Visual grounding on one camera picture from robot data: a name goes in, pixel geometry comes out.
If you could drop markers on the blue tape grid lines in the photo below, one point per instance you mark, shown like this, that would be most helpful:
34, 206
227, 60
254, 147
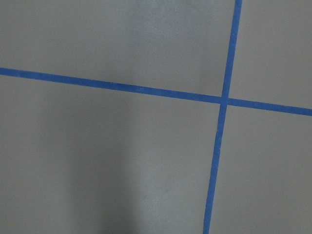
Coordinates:
223, 101

